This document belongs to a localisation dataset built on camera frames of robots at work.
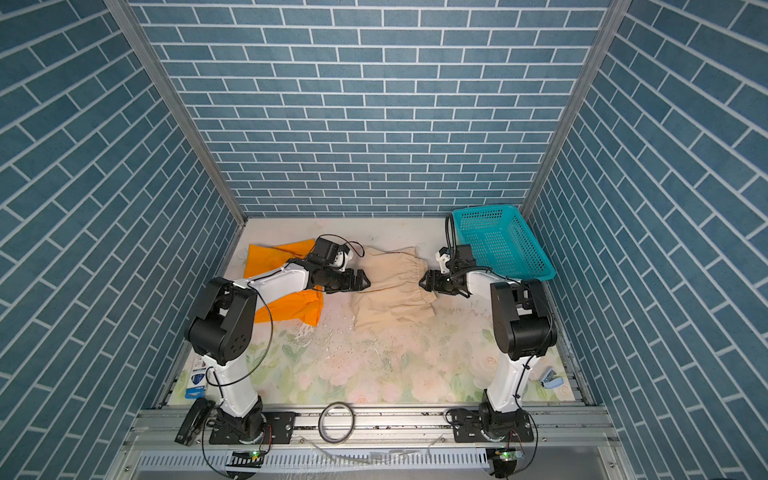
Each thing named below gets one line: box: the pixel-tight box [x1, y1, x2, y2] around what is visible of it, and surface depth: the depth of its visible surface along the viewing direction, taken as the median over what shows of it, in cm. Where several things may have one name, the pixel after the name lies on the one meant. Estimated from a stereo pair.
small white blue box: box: [185, 368, 207, 399], surface depth 81 cm
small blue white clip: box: [540, 368, 564, 389], surface depth 82 cm
